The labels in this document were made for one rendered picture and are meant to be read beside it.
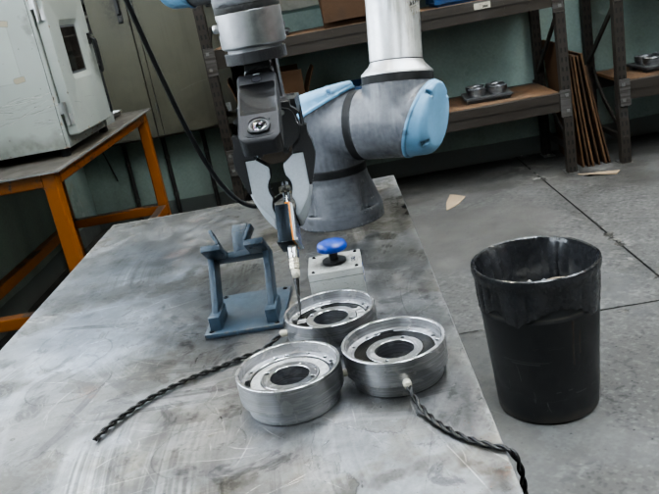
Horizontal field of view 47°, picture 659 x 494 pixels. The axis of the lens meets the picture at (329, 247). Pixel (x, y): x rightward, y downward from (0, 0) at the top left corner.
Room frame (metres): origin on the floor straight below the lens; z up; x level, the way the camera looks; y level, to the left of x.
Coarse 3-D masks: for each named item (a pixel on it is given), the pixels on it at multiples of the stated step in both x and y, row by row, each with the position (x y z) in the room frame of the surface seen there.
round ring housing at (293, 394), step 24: (264, 360) 0.73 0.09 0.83; (336, 360) 0.67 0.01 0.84; (240, 384) 0.66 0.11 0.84; (264, 384) 0.67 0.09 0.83; (288, 384) 0.70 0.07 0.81; (312, 384) 0.64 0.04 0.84; (336, 384) 0.66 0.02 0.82; (264, 408) 0.64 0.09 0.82; (288, 408) 0.63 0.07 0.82; (312, 408) 0.64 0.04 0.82
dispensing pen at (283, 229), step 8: (288, 184) 0.91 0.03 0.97; (280, 192) 0.91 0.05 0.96; (288, 192) 0.91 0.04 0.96; (288, 200) 0.90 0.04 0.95; (280, 208) 0.88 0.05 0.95; (280, 216) 0.87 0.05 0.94; (288, 216) 0.87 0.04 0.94; (280, 224) 0.86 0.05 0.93; (288, 224) 0.86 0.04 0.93; (280, 232) 0.86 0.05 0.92; (288, 232) 0.86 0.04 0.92; (280, 240) 0.85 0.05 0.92; (288, 240) 0.85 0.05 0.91; (288, 248) 0.86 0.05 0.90; (296, 248) 0.86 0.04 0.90; (288, 256) 0.86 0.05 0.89; (296, 256) 0.86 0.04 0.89; (296, 264) 0.85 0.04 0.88; (296, 272) 0.85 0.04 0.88; (296, 280) 0.84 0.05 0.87; (296, 288) 0.84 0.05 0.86
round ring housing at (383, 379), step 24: (360, 336) 0.74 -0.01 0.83; (408, 336) 0.72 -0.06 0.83; (432, 336) 0.71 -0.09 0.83; (360, 360) 0.66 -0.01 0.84; (384, 360) 0.68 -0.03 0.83; (408, 360) 0.65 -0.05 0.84; (432, 360) 0.66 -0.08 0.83; (360, 384) 0.68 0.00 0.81; (384, 384) 0.65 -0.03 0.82; (432, 384) 0.66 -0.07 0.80
